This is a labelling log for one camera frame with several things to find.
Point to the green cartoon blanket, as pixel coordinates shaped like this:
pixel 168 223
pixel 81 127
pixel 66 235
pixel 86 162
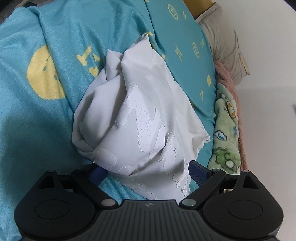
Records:
pixel 225 139

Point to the white t-shirt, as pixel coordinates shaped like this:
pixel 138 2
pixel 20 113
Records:
pixel 138 111

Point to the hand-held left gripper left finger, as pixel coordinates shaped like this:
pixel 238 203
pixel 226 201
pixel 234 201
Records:
pixel 98 176

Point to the grey pillow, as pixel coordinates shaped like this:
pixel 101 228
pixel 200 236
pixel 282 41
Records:
pixel 226 44

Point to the pink fluffy blanket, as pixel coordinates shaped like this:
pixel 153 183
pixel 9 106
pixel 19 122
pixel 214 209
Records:
pixel 231 78

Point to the yellow headboard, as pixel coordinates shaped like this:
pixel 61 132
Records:
pixel 198 7

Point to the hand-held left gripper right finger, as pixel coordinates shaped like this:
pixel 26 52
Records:
pixel 198 173

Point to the teal patterned bed sheet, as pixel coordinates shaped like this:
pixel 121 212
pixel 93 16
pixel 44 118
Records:
pixel 27 120

